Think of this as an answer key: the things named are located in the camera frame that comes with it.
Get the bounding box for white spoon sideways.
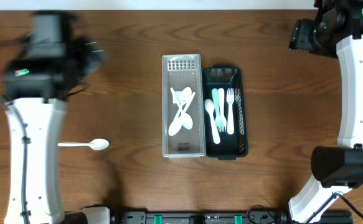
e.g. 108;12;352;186
58;138;111;151

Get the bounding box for white fork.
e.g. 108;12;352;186
212;88;224;133
218;88;227;133
226;88;235;135

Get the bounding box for white spoon bowl down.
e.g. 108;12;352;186
168;91;196;136

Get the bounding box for white spoon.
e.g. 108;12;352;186
204;99;220;144
169;87;196;136

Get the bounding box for white spoon bowl up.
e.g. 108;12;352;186
170;87;192;108

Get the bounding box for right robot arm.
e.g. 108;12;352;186
288;0;363;223

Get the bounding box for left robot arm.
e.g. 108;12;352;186
3;11;112;223

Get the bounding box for black plastic basket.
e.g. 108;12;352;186
202;65;248;160

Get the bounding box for clear plastic basket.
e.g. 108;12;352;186
162;54;206;158

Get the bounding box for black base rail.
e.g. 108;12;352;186
63;203;354;224

